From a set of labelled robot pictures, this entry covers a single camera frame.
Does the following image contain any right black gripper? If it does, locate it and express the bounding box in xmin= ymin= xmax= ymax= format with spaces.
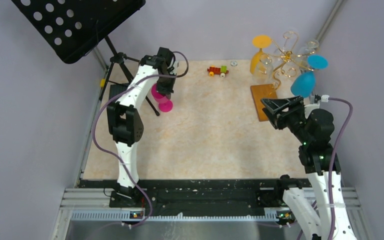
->
xmin=260 ymin=94 xmax=311 ymax=144

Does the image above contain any clear wine glass front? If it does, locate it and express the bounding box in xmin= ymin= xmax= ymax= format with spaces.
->
xmin=253 ymin=54 xmax=274 ymax=81

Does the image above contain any pink wine glass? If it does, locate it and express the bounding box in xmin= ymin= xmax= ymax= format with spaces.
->
xmin=151 ymin=84 xmax=174 ymax=113

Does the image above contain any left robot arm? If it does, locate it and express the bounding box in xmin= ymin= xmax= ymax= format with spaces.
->
xmin=106 ymin=47 xmax=179 ymax=207

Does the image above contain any blue wine glass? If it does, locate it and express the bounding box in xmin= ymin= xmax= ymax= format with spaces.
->
xmin=290 ymin=54 xmax=329 ymax=98

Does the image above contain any gold wine glass rack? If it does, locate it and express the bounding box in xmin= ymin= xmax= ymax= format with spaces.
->
xmin=250 ymin=37 xmax=310 ymax=122

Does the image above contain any yellow wine glass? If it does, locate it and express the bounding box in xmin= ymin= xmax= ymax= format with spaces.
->
xmin=249 ymin=35 xmax=272 ymax=74

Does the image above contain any clear wine glass right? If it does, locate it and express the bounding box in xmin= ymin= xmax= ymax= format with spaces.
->
xmin=298 ymin=39 xmax=320 ymax=61

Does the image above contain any colourful toy train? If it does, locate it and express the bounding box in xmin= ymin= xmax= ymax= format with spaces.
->
xmin=207 ymin=65 xmax=229 ymax=78

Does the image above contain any black foot pedal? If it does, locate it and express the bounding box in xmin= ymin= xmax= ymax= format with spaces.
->
xmin=107 ymin=83 xmax=129 ymax=107

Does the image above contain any black perforated music stand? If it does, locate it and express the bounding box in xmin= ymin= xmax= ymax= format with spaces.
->
xmin=10 ymin=0 xmax=161 ymax=117

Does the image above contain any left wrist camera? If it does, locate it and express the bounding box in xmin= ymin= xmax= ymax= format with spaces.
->
xmin=167 ymin=55 xmax=179 ymax=76

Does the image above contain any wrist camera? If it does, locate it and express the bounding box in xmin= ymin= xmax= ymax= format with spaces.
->
xmin=314 ymin=94 xmax=330 ymax=104
xmin=167 ymin=55 xmax=179 ymax=76

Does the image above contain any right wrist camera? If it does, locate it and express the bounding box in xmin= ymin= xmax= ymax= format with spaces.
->
xmin=314 ymin=94 xmax=330 ymax=104

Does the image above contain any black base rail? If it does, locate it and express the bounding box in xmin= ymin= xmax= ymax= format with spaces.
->
xmin=78 ymin=175 xmax=311 ymax=217

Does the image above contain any aluminium frame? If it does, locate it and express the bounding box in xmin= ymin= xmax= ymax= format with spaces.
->
xmin=50 ymin=187 xmax=372 ymax=240

